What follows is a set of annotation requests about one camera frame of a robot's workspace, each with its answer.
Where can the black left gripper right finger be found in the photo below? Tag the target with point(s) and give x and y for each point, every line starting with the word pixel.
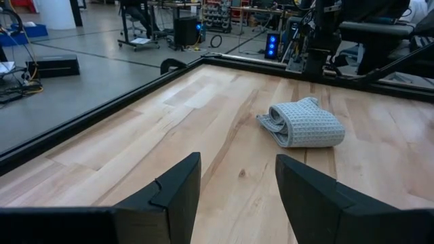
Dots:
pixel 315 210

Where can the blue plastic bin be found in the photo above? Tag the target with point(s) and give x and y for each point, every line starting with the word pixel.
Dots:
pixel 34 32

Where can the black metal table frame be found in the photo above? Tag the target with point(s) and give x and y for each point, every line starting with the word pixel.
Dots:
pixel 101 113

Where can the blue-lit computer tower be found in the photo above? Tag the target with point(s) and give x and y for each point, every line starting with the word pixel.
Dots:
pixel 272 45

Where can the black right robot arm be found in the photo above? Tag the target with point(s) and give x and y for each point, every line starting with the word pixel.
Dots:
pixel 325 34

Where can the black rolling desk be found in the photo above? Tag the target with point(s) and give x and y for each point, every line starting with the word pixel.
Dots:
pixel 122 23

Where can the white pillar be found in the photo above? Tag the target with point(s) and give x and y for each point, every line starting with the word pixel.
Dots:
pixel 56 13

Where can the black computer tower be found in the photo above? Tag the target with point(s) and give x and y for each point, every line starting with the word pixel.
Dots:
pixel 184 32

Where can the grey waffle microfiber towel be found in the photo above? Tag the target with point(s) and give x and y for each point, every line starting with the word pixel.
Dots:
pixel 305 125

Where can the black floor box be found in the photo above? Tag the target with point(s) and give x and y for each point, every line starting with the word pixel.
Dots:
pixel 52 66

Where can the black table clamp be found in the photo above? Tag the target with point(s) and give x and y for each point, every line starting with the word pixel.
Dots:
pixel 167 61

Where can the parts storage shelf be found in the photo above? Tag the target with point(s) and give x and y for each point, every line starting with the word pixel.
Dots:
pixel 217 17

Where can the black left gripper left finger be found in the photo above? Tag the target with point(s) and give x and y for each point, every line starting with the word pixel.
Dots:
pixel 169 210

